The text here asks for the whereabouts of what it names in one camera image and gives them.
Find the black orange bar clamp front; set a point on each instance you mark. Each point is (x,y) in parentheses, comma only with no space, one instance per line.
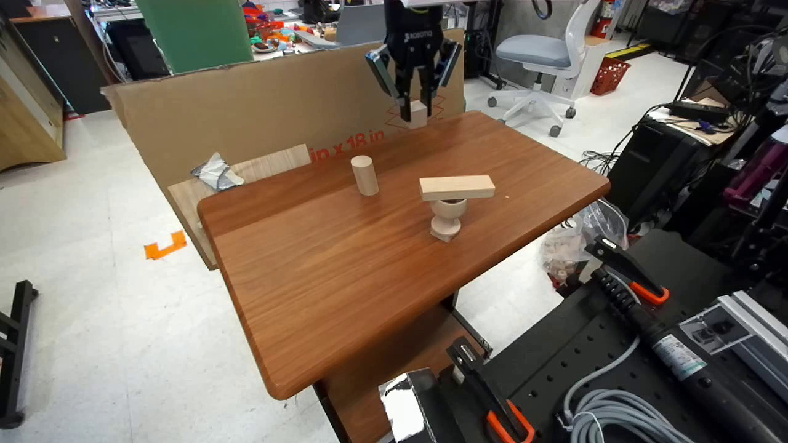
(502,416)

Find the black orange bar clamp right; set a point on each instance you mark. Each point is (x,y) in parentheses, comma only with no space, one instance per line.
(621,265)

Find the black orange bar clamp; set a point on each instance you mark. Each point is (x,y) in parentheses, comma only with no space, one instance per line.
(502,416)
(621,265)

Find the black stand on floor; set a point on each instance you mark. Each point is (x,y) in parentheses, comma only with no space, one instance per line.
(12,335)

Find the large brown cardboard sheet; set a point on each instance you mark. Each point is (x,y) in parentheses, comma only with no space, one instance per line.
(313,107)

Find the black cylindrical tube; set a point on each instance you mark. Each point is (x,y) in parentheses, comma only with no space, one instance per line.
(691,369)

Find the crumpled white plastic wrap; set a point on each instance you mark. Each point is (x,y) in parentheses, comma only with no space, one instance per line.
(217,175)

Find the wooden cylindrical block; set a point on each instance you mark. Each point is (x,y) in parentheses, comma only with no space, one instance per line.
(365,177)

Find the grey office chair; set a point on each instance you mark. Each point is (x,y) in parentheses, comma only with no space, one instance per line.
(554,57)

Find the grey laptop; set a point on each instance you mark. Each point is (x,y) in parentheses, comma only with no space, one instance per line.
(360,26)

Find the flat wooden rectangular block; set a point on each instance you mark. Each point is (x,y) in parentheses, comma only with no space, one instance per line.
(456,187)

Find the red basket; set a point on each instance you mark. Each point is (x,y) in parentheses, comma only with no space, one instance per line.
(608,76)

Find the small wooden cube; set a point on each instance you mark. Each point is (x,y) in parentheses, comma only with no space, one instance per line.
(420,113)

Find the green board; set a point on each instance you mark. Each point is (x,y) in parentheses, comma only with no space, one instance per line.
(197,33)

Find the wooden cabinet left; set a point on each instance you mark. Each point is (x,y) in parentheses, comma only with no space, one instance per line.
(31,117)

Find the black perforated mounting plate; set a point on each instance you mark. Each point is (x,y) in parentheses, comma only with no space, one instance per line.
(587,330)

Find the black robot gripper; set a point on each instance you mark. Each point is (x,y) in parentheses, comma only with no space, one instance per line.
(415,46)

